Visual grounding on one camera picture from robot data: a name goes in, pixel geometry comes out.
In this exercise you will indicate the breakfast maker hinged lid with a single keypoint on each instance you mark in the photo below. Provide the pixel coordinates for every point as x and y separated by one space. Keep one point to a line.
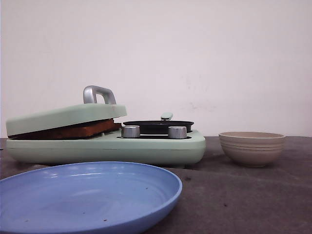
62 117

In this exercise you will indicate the beige ceramic bowl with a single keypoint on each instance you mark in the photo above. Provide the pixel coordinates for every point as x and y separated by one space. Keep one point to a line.
252 149

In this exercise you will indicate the mint green breakfast maker base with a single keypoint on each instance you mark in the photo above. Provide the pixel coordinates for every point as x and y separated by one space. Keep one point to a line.
148 149

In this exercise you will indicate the black round frying pan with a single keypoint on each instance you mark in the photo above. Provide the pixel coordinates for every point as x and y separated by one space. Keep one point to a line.
159 127

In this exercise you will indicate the right silver control knob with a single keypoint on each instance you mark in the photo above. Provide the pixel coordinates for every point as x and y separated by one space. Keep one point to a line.
177 132

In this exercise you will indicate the silver control knob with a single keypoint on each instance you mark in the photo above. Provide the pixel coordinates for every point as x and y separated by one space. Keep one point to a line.
130 131
177 132

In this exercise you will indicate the left silver control knob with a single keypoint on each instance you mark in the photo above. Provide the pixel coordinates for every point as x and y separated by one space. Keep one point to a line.
130 131

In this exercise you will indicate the blue plate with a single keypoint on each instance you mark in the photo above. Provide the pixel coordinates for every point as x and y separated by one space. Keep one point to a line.
88 198

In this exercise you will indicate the mint green pan handle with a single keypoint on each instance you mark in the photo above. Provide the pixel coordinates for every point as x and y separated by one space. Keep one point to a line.
167 116

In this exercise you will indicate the silver lid handle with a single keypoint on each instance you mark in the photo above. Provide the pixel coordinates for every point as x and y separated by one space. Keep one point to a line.
90 95

